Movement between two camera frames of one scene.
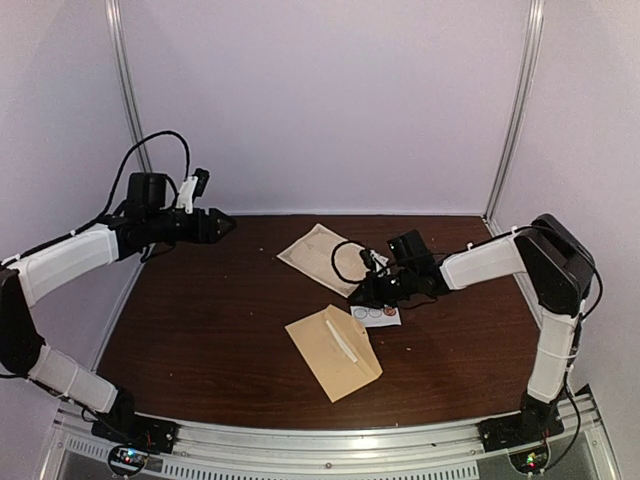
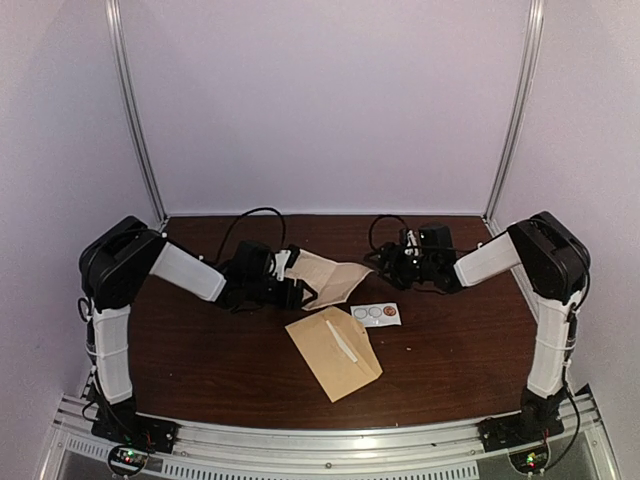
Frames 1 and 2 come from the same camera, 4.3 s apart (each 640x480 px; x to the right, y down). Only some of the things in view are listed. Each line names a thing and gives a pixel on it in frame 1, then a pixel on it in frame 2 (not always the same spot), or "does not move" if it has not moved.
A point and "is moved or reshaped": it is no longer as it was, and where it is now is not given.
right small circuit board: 530,460 does not move
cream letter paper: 313,255 is moved or reshaped
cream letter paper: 339,341 does not move
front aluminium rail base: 452,449 does not move
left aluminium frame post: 120,42 does not move
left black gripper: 208,235 -> 294,302
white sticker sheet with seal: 376,316 does not move
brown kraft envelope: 337,350 does not move
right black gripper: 373,297 -> 390,249
